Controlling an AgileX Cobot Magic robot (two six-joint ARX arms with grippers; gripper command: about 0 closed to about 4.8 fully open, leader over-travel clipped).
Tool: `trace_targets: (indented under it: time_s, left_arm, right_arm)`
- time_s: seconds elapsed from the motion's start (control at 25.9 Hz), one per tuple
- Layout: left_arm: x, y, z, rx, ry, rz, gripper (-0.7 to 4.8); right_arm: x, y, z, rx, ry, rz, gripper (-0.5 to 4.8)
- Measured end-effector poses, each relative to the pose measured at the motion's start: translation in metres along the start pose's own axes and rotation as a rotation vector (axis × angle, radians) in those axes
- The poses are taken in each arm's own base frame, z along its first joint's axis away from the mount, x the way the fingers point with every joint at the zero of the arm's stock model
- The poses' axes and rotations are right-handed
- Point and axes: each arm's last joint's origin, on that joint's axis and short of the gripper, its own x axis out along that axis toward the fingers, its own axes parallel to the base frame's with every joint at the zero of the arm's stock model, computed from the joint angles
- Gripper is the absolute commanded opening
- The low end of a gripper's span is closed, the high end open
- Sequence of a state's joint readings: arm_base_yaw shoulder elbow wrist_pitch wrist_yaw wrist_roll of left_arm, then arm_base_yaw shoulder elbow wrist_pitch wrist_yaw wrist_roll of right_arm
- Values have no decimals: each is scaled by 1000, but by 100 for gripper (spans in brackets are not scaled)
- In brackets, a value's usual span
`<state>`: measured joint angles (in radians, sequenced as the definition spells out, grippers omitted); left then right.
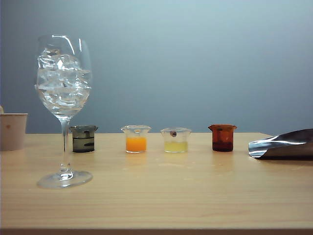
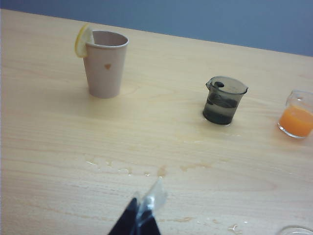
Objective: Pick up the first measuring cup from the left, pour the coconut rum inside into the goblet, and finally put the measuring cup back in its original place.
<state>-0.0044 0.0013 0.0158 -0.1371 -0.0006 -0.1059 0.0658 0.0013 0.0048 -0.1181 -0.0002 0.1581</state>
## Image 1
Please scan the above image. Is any clear cup with orange juice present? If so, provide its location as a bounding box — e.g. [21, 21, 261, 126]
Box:
[120, 125, 152, 154]

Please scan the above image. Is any wine glass with ice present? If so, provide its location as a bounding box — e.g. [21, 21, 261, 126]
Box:
[33, 35, 94, 189]

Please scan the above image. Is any smoked grey measuring cup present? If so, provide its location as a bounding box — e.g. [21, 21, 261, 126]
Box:
[69, 125, 99, 153]

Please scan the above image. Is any stainless steel ice scoop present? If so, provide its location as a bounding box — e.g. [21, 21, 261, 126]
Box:
[247, 128, 313, 161]

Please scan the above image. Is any amber glass measuring cup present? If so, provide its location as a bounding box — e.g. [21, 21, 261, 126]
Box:
[207, 124, 238, 152]

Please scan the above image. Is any clear cup with wooden handle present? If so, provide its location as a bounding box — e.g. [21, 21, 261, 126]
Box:
[160, 127, 192, 154]

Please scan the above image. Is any beige paper cup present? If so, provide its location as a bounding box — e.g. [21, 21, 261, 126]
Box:
[0, 113, 29, 151]

